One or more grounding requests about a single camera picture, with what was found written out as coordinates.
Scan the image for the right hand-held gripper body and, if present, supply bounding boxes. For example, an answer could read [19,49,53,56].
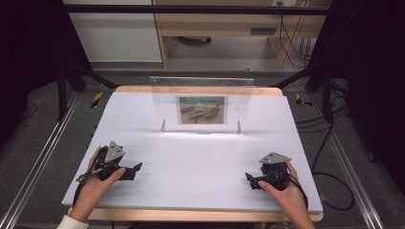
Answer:
[259,152,292,192]

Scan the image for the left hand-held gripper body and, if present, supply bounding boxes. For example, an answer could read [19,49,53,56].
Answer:
[95,140,128,182]

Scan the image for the clear acrylic photo frame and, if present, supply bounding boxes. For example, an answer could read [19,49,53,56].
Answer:
[149,75,255,135]

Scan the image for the picture card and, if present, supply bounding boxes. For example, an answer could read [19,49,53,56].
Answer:
[175,94,229,126]

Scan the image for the person's right hand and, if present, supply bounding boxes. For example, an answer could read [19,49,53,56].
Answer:
[257,161,314,223]

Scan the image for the person's left hand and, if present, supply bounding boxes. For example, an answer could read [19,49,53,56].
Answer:
[68,146,127,222]

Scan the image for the yellow black tape piece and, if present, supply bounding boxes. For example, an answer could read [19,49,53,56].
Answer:
[90,92,104,109]
[294,93,313,108]

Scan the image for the white table mat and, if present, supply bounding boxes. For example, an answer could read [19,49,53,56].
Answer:
[61,92,325,214]

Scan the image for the wooden table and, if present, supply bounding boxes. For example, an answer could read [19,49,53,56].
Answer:
[67,85,324,223]

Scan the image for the black metal stand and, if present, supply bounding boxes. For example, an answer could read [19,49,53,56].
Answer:
[269,62,334,124]
[56,59,119,122]

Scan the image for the white cabinet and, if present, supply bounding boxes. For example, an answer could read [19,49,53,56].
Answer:
[62,0,163,63]

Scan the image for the black curtain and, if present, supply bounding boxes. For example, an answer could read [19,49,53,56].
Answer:
[313,0,405,187]
[0,0,94,147]

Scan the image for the grey desk label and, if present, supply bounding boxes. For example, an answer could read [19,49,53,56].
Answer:
[249,28,277,35]

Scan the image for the wooden desk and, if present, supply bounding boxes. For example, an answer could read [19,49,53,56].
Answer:
[152,0,332,69]

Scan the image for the right hand-held gripper cable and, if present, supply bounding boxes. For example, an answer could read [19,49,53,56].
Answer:
[270,171,309,211]

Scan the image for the hand-held gripper cable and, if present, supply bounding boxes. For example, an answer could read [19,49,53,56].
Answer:
[72,146,108,208]
[270,171,309,211]

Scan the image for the left hand-held gripper cable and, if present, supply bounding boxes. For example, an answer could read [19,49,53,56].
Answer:
[72,146,108,208]

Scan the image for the black floor cables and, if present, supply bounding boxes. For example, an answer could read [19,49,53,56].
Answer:
[295,94,356,212]

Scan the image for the aluminium rail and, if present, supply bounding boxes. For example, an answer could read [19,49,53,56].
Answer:
[309,93,386,229]
[0,91,81,229]

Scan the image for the thin black floor cable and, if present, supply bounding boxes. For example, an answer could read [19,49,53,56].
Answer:
[19,101,39,122]

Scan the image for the hanging black cables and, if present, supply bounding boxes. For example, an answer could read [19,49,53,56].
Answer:
[278,1,317,69]

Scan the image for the black horizontal frame bar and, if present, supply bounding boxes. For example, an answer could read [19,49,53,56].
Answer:
[62,4,330,16]

